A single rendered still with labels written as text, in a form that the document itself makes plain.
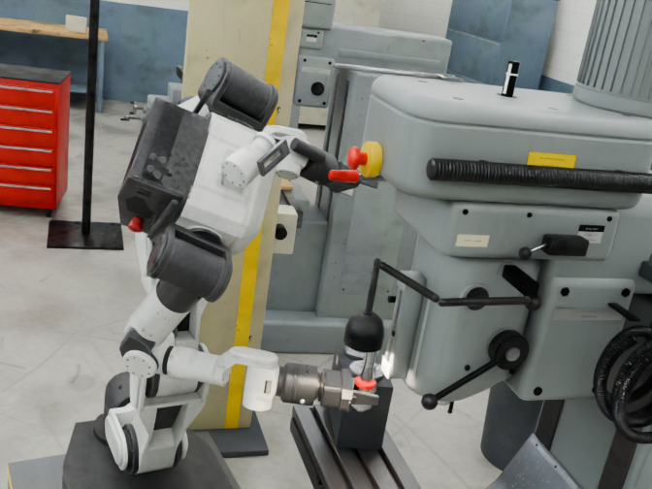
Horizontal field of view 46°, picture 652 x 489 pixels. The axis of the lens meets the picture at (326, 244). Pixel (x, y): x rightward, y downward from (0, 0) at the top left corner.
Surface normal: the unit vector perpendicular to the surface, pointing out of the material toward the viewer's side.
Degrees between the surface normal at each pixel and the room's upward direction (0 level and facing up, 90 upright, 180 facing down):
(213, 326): 90
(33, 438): 0
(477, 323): 90
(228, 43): 90
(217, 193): 50
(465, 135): 90
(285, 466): 0
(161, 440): 30
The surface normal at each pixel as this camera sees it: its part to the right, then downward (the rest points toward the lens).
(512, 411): -0.66, 0.23
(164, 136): 0.44, -0.31
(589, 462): -0.95, -0.03
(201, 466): 0.15, -0.93
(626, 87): -0.43, 0.25
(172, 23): 0.28, 0.37
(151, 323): -0.24, 0.58
